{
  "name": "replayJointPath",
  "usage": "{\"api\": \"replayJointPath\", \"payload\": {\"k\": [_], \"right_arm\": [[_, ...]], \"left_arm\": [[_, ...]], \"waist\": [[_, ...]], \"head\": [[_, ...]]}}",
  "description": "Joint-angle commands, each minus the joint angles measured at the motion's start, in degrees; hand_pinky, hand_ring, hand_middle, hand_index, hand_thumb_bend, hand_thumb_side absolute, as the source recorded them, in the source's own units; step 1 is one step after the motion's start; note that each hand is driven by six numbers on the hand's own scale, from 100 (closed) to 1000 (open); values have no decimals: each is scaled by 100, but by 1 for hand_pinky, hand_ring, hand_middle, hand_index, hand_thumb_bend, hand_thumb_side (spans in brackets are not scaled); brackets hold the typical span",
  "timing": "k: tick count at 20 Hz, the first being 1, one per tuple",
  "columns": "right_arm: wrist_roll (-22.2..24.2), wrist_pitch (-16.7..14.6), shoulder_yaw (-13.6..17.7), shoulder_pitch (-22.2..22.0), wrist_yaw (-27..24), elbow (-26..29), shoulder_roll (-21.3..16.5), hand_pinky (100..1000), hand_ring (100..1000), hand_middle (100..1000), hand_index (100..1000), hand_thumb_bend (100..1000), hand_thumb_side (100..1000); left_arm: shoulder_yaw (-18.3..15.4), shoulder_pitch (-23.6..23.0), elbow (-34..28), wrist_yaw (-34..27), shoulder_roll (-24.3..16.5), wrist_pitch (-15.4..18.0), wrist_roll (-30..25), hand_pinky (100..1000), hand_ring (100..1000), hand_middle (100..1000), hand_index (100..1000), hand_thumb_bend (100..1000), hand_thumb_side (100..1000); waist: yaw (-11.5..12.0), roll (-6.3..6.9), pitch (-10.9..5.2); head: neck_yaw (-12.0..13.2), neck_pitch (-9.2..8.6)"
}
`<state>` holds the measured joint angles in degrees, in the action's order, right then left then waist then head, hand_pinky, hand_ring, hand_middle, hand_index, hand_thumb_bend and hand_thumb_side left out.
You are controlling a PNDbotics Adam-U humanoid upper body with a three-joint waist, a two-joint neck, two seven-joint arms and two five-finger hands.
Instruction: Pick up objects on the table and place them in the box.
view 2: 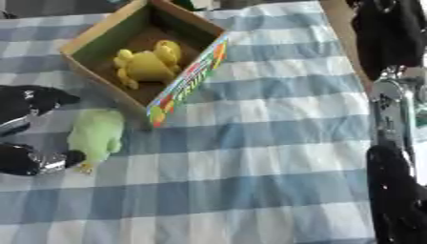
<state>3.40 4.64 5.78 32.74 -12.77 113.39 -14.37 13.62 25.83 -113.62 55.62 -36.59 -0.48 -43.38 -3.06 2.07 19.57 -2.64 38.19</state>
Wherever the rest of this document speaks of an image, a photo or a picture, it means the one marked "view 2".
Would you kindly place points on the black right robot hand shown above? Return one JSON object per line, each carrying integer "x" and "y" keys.
{"x": 389, "y": 35}

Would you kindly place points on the yellow soft toy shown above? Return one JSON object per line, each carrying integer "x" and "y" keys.
{"x": 147, "y": 65}

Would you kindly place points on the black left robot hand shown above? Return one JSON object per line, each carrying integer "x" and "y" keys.
{"x": 22, "y": 98}

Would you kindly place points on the silver and black right robot arm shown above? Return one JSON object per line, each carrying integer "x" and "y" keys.
{"x": 397, "y": 190}

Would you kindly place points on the tan cardboard box green inside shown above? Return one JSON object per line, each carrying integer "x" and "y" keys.
{"x": 133, "y": 35}

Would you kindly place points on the green soft toy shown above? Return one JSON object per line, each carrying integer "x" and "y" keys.
{"x": 97, "y": 133}

